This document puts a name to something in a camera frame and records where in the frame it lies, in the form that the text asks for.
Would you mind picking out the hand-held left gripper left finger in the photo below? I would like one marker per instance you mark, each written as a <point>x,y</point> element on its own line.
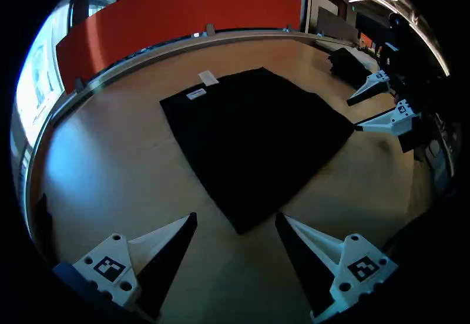
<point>110,265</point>

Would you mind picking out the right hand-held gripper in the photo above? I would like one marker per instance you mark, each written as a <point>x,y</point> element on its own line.
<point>407,63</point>

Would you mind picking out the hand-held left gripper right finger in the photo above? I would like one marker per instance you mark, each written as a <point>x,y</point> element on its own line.
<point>361,267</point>

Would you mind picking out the black towel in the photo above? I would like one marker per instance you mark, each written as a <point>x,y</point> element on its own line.
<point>253,140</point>

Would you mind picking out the stack of black towels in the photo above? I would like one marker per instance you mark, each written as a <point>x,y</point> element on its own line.
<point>349,65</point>

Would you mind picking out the red desk screen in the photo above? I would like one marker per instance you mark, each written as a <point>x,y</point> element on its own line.
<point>176,27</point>

